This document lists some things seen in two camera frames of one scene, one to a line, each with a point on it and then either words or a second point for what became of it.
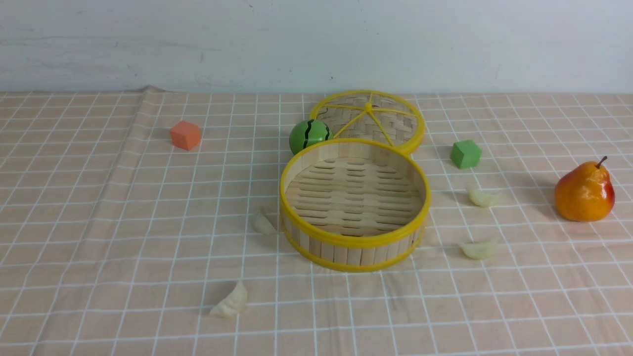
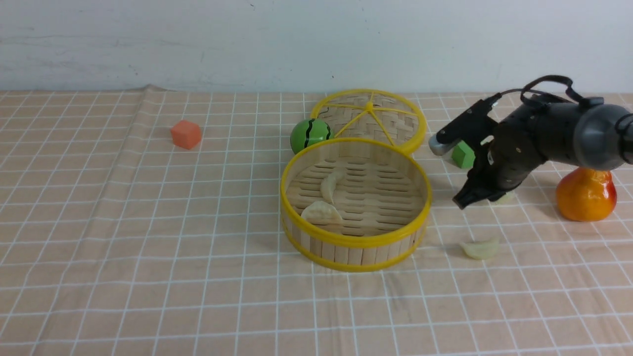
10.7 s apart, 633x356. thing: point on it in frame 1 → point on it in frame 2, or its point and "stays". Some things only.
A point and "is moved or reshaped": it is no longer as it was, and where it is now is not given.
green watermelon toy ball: [307, 133] stays
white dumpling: [262, 224] → [329, 184]
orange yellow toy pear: [586, 193] stays
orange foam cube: [185, 135] stays
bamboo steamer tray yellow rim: [354, 205] stays
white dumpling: [482, 200] is moved or reshaped
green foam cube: [466, 154] stays
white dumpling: [479, 250] stays
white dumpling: [233, 304] → [321, 212]
